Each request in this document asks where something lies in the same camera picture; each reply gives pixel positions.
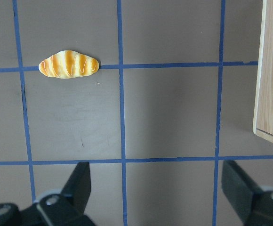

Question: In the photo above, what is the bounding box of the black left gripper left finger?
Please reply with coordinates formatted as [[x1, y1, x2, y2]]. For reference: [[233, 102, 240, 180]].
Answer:
[[37, 162, 91, 217]]

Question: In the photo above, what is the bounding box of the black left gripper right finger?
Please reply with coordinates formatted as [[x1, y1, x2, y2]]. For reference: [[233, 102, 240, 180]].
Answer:
[[221, 160, 273, 224]]

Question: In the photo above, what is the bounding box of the toy bread loaf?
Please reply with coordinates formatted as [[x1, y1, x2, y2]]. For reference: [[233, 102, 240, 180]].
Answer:
[[38, 50, 100, 79]]

